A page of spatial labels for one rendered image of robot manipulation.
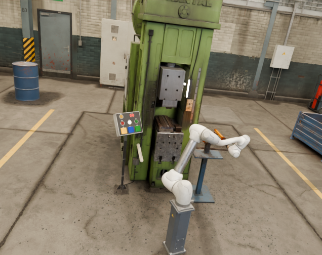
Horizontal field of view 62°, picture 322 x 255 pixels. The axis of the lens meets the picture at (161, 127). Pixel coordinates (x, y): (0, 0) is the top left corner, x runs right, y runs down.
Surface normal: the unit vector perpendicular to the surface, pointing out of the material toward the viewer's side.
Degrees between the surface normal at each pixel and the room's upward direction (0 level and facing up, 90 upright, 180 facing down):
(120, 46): 90
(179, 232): 90
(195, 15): 90
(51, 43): 90
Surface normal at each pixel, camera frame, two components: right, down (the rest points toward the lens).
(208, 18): 0.18, 0.40
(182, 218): 0.39, 0.40
